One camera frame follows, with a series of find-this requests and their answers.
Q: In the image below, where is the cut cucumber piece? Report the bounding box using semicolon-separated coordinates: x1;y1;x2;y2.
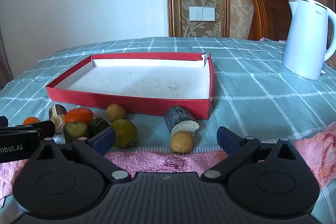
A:
63;122;90;144

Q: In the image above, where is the dark green avocado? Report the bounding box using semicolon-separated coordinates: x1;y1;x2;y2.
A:
88;116;111;138

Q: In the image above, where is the wooden bed headboard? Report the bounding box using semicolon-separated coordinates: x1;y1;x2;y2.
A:
247;0;292;41

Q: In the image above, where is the large dark eggplant chunk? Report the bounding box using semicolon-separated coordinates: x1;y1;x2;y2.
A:
164;106;200;136

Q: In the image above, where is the white wall light switch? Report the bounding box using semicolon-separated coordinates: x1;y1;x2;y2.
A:
189;6;216;21

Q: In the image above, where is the pink crumpled cloth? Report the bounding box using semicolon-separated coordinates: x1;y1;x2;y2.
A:
259;37;286;43

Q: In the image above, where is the white electric kettle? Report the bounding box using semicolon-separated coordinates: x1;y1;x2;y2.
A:
282;0;336;80

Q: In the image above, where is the pink towel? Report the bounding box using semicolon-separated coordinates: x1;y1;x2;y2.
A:
0;123;336;195

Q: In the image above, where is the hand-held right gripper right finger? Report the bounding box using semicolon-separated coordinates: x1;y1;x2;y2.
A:
201;126;306;184

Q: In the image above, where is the small dark eggplant piece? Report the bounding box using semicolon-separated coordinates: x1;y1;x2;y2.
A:
49;105;67;134

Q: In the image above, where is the large green tomato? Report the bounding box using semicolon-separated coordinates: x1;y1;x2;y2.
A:
111;119;139;148

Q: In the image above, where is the large orange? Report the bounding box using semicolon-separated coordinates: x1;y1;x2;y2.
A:
65;108;94;125

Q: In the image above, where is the brown potato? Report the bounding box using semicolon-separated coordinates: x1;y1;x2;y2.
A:
170;131;195;153

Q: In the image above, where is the patterned curtain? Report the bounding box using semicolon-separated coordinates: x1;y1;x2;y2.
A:
0;30;13;88

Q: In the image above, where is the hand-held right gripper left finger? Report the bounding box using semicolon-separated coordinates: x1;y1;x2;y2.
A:
28;126;132;184

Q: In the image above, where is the red cardboard box tray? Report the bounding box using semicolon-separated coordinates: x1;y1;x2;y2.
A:
46;52;216;119

